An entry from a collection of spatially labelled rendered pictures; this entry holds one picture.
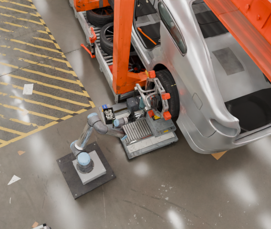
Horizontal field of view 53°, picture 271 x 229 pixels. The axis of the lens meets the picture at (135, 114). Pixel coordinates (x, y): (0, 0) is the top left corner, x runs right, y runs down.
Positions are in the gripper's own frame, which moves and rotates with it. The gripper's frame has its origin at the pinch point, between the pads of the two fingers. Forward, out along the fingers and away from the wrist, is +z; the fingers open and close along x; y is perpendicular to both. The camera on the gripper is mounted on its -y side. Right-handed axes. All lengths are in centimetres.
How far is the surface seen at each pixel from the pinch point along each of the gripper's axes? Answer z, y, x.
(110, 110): -26.2, 17.7, -37.0
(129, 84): 14, -3, -57
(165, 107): 24.3, -20.1, 17.7
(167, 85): 32, -43, 4
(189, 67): 33, -89, 31
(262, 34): -32, -198, 136
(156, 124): 40, 50, -11
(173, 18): 42, -116, -24
